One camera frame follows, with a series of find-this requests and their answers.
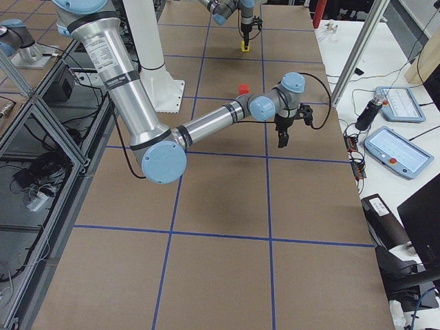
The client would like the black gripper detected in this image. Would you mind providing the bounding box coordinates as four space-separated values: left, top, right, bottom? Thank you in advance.
274 114 297 148
240 23 252 46

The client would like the yellow wooden block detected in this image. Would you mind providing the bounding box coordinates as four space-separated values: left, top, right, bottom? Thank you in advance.
241 41 250 52

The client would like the red wooden block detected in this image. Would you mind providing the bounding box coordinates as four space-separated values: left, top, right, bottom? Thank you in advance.
238 83 250 95

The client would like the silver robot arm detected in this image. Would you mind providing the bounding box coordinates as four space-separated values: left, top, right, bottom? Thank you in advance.
199 0 263 52
54 1 305 184

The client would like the orange black electronics board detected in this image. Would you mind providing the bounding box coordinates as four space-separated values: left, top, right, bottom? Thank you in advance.
344 135 366 181

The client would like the red cylinder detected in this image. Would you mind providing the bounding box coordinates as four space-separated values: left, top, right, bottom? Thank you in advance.
312 0 327 29

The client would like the black cylindrical device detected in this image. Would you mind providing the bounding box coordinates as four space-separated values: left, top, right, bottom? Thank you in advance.
355 94 384 131

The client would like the far teach pendant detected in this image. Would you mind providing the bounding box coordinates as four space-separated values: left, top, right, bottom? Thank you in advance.
375 86 426 123

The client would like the teach pendant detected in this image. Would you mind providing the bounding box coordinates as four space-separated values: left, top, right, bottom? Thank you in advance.
375 86 426 123
364 126 435 179

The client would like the near teach pendant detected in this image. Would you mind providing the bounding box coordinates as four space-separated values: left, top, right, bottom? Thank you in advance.
364 126 435 179

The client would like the black box with label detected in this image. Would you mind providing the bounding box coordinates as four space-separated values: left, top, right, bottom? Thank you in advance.
361 194 410 250

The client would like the black monitor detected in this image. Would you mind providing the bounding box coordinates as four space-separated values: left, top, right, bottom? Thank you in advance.
397 175 439 267

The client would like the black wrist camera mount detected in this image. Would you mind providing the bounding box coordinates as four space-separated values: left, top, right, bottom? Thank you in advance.
297 103 314 127
252 16 263 31

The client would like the aluminium frame post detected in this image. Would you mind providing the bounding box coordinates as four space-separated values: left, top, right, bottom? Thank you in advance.
331 0 390 107

